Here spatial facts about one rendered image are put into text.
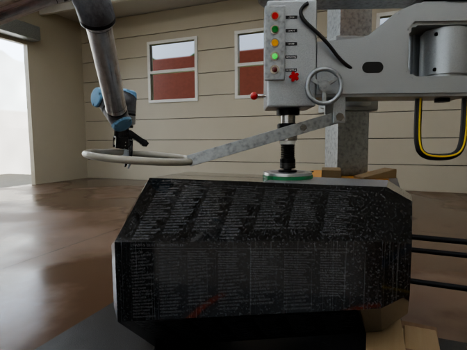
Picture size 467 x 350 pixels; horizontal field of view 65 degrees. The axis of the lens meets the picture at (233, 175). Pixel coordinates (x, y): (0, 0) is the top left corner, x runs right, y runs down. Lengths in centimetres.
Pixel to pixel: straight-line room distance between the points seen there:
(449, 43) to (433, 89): 19
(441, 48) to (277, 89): 68
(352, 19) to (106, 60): 141
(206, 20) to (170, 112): 222
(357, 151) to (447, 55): 74
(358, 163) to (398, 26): 85
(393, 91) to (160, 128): 774
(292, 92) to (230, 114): 670
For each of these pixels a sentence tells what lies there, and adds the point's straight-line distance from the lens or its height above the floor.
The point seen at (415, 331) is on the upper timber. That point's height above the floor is 25.
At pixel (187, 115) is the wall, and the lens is 866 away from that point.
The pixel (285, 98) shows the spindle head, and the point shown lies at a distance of 152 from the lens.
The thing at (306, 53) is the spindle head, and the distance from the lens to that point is 156.
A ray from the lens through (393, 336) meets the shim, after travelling 159.
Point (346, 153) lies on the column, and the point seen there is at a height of 91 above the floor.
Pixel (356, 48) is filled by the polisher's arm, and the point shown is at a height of 135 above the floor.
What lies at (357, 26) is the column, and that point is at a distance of 231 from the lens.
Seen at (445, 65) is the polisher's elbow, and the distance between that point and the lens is 175.
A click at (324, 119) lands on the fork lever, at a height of 107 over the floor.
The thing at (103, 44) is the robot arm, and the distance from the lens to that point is 140.
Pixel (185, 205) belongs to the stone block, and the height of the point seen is 72.
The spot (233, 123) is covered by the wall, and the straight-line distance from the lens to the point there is 816.
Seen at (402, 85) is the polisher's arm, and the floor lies 120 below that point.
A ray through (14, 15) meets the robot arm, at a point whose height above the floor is 138.
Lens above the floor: 99
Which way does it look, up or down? 6 degrees down
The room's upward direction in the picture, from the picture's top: straight up
